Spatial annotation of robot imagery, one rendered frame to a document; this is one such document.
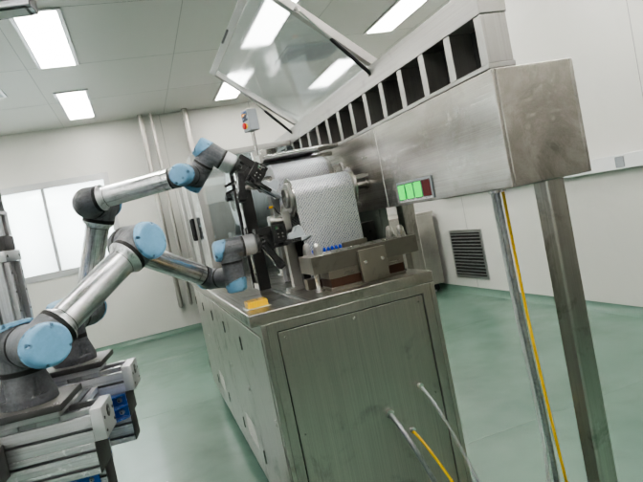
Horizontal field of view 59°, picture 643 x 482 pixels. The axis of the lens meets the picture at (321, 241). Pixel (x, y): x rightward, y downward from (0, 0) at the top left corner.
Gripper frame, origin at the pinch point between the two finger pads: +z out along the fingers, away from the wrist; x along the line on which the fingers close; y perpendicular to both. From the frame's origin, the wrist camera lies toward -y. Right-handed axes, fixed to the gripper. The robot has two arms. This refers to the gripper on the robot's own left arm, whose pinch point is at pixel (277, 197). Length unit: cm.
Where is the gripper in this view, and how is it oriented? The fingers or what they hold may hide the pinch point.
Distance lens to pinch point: 219.0
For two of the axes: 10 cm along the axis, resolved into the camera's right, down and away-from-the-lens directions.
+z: 8.4, 4.7, 2.6
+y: 4.4, -8.8, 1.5
